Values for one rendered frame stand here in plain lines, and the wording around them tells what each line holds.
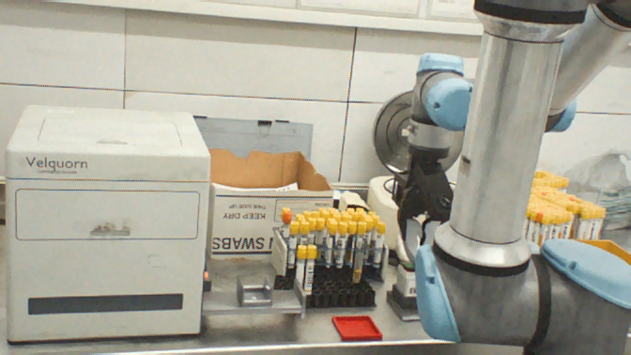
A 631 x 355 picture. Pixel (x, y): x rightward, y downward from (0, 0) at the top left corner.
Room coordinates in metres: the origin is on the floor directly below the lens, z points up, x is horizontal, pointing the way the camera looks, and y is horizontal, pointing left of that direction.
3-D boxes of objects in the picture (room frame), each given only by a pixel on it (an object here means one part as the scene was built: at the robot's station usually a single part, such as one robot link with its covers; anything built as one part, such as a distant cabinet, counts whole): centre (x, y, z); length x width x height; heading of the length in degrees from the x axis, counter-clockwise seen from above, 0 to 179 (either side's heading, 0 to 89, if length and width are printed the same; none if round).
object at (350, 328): (1.14, -0.10, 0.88); 0.07 x 0.07 x 0.01; 16
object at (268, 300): (1.12, 0.10, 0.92); 0.21 x 0.07 x 0.05; 106
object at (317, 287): (1.25, -0.04, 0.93); 0.17 x 0.09 x 0.11; 107
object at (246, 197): (1.53, 0.10, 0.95); 0.29 x 0.25 x 0.15; 16
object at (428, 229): (1.26, -0.21, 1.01); 0.06 x 0.03 x 0.09; 15
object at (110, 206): (1.16, 0.31, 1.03); 0.31 x 0.27 x 0.30; 106
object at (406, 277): (1.24, -0.20, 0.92); 0.05 x 0.04 x 0.06; 15
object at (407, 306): (1.24, -0.20, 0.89); 0.09 x 0.05 x 0.04; 15
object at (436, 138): (1.25, -0.19, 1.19); 0.08 x 0.08 x 0.05
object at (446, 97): (1.15, -0.22, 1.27); 0.11 x 0.11 x 0.08; 4
